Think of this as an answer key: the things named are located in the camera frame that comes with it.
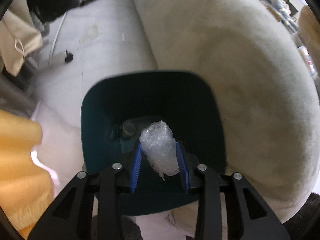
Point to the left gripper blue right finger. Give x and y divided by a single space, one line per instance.
187 164

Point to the bed with grey cover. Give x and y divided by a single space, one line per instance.
267 100

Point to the bubble wrap ball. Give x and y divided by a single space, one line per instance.
159 146

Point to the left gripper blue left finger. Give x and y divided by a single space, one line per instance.
135 164

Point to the beige drawstring trousers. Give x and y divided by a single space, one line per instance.
18 40

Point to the dark teal trash bin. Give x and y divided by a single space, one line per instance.
116 110

